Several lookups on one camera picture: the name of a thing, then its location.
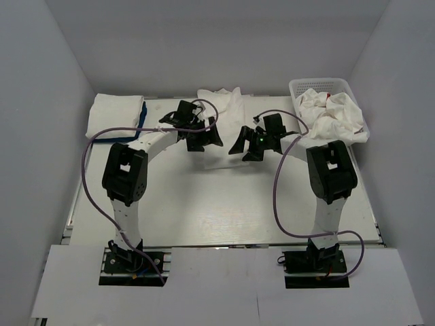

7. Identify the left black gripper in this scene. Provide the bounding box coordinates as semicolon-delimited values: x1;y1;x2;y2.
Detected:
186;116;222;151

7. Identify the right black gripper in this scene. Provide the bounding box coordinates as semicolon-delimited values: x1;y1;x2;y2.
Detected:
230;125;273;161

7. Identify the white robot print t shirt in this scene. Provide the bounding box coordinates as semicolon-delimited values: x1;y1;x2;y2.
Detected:
197;87;249;170

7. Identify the white red print t shirt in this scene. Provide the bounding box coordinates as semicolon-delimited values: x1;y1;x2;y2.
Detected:
296;88;369;145

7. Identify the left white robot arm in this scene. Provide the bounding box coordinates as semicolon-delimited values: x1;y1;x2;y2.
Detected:
102;99;223;271

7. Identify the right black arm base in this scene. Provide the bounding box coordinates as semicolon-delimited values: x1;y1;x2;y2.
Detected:
277;250;349;289

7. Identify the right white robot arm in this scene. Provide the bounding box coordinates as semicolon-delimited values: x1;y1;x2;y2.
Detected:
228;113;358;271

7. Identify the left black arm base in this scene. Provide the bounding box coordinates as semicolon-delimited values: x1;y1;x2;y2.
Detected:
99;247;172;287

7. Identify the white plastic basket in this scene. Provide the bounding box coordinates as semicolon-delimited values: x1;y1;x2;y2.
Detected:
289;77;370;136

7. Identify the folded white t shirt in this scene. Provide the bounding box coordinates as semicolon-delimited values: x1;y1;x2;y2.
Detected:
86;93;144;139

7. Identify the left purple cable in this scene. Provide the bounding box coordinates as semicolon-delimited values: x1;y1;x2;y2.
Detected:
82;98;219;285

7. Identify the purple cable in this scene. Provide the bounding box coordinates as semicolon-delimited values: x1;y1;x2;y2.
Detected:
253;109;366;280
82;98;219;285

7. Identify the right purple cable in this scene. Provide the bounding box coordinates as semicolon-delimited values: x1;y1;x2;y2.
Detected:
253;109;366;280

